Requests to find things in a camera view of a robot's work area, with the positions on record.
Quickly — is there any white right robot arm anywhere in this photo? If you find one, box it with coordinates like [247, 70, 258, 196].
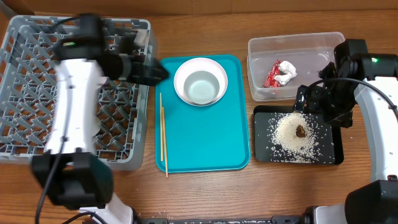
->
[294, 39, 397, 224]

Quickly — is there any red wrapper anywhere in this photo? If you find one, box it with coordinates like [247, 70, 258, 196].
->
[263, 60, 281, 88]

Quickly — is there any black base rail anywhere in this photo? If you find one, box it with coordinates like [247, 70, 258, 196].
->
[133, 210, 315, 224]

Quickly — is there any crumpled white tissue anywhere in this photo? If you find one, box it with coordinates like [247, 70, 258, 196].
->
[275, 61, 297, 85]

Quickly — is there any teal plastic tray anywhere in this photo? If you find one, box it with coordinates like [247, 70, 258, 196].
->
[155, 55, 251, 173]

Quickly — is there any large white pink plate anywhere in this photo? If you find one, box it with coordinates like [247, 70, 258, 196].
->
[174, 57, 228, 106]

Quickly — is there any brown food chunk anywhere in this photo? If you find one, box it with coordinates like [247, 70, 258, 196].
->
[295, 125, 306, 138]

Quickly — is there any wooden chopstick left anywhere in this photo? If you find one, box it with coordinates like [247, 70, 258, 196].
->
[159, 92, 164, 161]

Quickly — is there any black food waste tray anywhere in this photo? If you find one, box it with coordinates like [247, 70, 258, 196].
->
[253, 105, 344, 165]

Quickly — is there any wooden chopstick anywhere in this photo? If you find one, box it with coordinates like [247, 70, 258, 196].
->
[162, 107, 169, 178]
[159, 92, 164, 161]

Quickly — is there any grey dishwasher rack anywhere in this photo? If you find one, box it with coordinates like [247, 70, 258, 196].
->
[1, 16, 149, 170]

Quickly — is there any pile of rice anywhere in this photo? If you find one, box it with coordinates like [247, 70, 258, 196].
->
[261, 113, 335, 164]

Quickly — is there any grey bowl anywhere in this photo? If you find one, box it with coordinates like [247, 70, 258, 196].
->
[183, 71, 220, 106]

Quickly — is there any wooden chopstick right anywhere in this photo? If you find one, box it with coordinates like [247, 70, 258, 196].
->
[162, 107, 169, 178]

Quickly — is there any clear plastic bin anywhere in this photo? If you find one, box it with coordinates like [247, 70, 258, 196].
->
[247, 32, 345, 101]

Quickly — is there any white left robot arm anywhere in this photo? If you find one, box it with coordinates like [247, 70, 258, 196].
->
[30, 14, 169, 223]

